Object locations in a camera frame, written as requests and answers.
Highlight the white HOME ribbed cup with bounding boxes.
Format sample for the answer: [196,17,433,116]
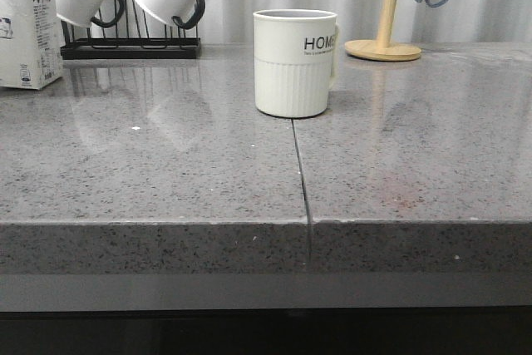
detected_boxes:
[253,9,338,118]

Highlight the blue white milk carton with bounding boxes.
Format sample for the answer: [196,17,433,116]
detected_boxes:
[1,0,63,90]

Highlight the wooden mug tree stand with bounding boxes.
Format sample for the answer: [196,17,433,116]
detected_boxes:
[344,0,421,62]

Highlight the black wire mug rack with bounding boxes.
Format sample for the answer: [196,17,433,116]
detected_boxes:
[62,0,201,60]

